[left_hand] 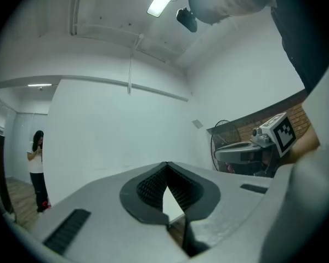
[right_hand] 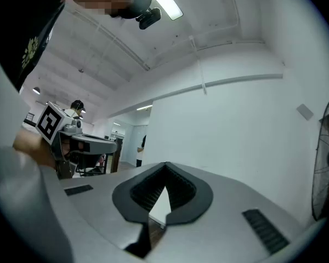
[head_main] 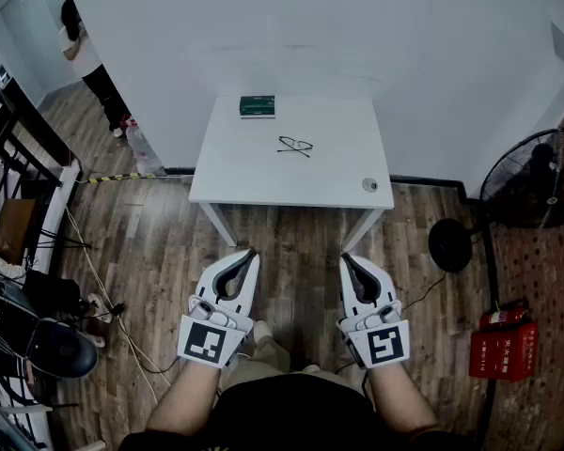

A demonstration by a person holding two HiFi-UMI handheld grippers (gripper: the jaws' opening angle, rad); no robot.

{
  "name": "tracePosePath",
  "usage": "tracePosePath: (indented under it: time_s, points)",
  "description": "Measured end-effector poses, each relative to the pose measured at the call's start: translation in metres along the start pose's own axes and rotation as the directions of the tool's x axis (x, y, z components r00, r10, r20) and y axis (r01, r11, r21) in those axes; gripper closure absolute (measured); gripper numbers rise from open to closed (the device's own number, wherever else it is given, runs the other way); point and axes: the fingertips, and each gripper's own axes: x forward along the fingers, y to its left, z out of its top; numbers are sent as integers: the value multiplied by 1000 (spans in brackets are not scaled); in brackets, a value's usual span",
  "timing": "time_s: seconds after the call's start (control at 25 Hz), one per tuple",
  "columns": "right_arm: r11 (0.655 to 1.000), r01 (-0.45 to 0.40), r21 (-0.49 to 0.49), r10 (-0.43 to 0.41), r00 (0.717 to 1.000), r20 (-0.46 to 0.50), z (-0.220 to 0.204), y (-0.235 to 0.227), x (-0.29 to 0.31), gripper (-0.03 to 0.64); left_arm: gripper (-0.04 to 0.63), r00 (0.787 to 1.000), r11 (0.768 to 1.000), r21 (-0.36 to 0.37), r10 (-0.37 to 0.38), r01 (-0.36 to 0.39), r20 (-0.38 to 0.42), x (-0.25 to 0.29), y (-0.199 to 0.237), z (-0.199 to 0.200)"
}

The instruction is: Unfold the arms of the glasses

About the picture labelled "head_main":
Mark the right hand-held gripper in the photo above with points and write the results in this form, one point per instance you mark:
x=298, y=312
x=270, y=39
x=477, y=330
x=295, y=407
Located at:
x=385, y=343

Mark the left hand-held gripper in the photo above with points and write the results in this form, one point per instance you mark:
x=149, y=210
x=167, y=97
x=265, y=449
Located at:
x=202, y=341

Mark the black eyeglasses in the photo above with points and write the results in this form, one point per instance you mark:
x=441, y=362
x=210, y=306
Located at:
x=286, y=141

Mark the person's left forearm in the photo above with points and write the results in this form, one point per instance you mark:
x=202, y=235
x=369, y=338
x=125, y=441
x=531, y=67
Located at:
x=188, y=397

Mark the person's right forearm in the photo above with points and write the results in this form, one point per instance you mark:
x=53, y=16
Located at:
x=399, y=397

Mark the person's left shoe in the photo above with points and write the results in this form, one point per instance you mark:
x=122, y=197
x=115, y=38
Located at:
x=263, y=331

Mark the white table leg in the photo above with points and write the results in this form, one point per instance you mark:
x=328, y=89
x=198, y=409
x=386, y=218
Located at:
x=364, y=228
x=221, y=223

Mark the person's khaki trousers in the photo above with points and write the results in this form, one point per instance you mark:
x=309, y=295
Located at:
x=263, y=360

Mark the round grey table grommet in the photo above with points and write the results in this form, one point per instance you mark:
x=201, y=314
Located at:
x=370, y=185

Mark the white table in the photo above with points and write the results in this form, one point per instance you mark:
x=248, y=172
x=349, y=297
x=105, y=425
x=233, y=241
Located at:
x=427, y=179

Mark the red fire extinguisher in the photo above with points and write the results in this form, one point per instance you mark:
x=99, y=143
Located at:
x=498, y=318

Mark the person's black shirt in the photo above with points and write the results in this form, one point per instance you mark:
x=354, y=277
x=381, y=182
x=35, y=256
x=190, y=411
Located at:
x=301, y=416

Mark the red fire extinguisher box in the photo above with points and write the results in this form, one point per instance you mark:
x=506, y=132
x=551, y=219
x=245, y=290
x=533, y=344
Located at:
x=503, y=355

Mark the yellow black striped tape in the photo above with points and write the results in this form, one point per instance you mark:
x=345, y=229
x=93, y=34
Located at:
x=113, y=177

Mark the clear plastic water bottle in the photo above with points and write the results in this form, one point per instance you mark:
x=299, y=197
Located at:
x=143, y=150

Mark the dark blue chair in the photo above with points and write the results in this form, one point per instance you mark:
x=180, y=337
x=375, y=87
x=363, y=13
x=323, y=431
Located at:
x=66, y=353

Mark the dark green box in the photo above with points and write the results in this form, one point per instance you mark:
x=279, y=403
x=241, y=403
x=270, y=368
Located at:
x=257, y=106

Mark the black standing fan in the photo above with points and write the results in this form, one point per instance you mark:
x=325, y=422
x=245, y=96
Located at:
x=521, y=181

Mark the brown wooden board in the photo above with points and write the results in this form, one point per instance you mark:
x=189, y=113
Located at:
x=16, y=228

